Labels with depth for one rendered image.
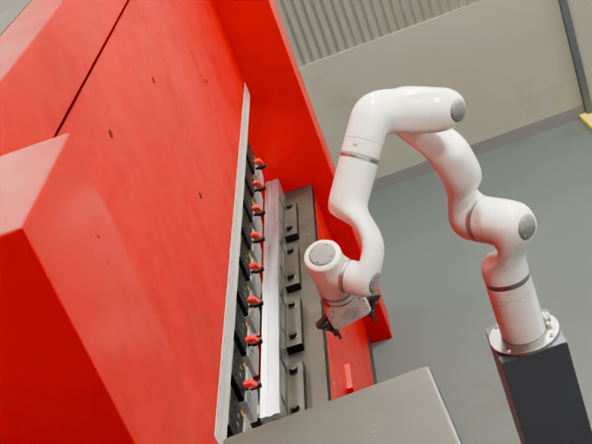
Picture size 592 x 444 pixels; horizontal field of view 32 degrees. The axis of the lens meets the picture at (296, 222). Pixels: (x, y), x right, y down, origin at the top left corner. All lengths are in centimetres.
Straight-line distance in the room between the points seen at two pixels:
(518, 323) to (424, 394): 164
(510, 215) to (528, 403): 57
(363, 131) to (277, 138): 213
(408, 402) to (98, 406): 33
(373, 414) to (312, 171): 337
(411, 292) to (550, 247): 71
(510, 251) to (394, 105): 52
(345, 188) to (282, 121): 212
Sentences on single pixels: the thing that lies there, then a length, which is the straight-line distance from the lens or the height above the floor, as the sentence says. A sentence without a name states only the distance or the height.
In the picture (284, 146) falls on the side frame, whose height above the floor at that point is 108.
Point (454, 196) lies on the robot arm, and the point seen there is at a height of 149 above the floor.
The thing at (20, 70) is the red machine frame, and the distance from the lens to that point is 172.
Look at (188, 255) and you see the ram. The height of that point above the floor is 163.
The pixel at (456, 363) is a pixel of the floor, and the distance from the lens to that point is 458.
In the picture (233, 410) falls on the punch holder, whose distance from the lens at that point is 240.
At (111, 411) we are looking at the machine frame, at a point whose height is 208.
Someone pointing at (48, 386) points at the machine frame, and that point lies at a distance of 107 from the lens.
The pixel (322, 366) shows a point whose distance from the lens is 324.
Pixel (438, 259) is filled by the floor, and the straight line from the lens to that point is 537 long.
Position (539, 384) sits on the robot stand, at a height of 90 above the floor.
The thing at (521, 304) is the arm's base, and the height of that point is 113.
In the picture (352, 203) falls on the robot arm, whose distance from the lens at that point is 227.
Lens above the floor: 261
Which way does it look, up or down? 24 degrees down
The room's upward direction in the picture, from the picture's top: 21 degrees counter-clockwise
